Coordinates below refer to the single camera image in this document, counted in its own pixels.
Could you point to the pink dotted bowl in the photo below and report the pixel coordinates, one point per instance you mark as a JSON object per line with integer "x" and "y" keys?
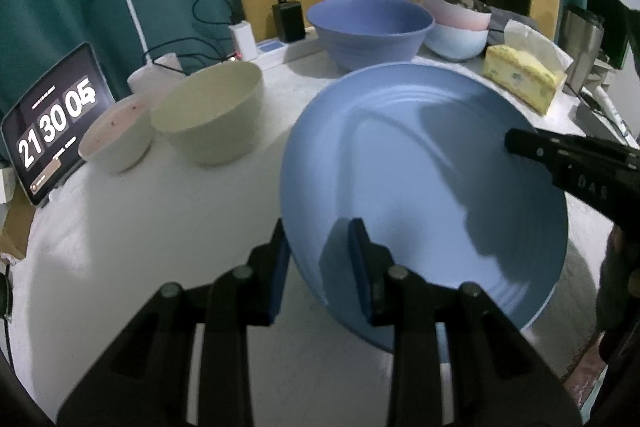
{"x": 120, "y": 147}

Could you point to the light blue bowl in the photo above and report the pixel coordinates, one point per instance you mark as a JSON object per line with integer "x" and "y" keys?
{"x": 457, "y": 44}

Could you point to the white tube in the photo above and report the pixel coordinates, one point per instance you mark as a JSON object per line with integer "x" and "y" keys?
{"x": 612, "y": 109}

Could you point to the tablet showing clock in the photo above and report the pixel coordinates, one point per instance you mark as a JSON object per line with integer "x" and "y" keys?
{"x": 50, "y": 132}

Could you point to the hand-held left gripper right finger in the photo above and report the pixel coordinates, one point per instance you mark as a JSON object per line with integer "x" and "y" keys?
{"x": 361, "y": 277}

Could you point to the large blue bowl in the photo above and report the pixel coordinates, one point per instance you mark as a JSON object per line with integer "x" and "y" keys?
{"x": 370, "y": 42}

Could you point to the beige bowl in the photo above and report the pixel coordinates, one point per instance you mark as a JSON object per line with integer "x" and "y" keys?
{"x": 210, "y": 132}

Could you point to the stainless steel tumbler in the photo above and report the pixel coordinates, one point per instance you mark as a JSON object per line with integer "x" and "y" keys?
{"x": 580, "y": 47}

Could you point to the black monitor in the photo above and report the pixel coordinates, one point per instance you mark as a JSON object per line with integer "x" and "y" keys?
{"x": 607, "y": 22}

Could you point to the white charger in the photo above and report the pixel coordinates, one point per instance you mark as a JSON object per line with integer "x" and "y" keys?
{"x": 243, "y": 39}

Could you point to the wide green curtain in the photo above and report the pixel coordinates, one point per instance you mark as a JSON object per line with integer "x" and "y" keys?
{"x": 50, "y": 7}

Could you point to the grey cloth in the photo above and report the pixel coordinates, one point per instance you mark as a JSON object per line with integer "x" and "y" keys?
{"x": 505, "y": 24}

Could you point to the person's right forearm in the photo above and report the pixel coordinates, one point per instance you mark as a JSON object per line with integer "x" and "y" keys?
{"x": 620, "y": 297}

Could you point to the yellow tissue box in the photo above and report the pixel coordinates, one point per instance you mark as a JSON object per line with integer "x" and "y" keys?
{"x": 522, "y": 79}

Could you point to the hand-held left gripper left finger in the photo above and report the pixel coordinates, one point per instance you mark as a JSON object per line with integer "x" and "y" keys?
{"x": 277, "y": 287}

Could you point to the cardboard box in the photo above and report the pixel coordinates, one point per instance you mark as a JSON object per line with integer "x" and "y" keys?
{"x": 15, "y": 227}

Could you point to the white power strip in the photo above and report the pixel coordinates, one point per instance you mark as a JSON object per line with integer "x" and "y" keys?
{"x": 270, "y": 52}

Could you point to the black charger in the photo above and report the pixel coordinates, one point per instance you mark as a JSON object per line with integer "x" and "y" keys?
{"x": 289, "y": 22}

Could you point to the blue plate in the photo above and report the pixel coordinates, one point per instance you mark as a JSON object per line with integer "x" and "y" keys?
{"x": 425, "y": 187}

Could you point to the white tissue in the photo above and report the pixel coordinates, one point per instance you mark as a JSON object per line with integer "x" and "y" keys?
{"x": 535, "y": 39}

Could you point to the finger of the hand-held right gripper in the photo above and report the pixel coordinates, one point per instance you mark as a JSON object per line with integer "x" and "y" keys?
{"x": 530, "y": 144}

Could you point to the plain pink bowl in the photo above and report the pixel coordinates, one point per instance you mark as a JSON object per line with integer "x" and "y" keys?
{"x": 455, "y": 19}

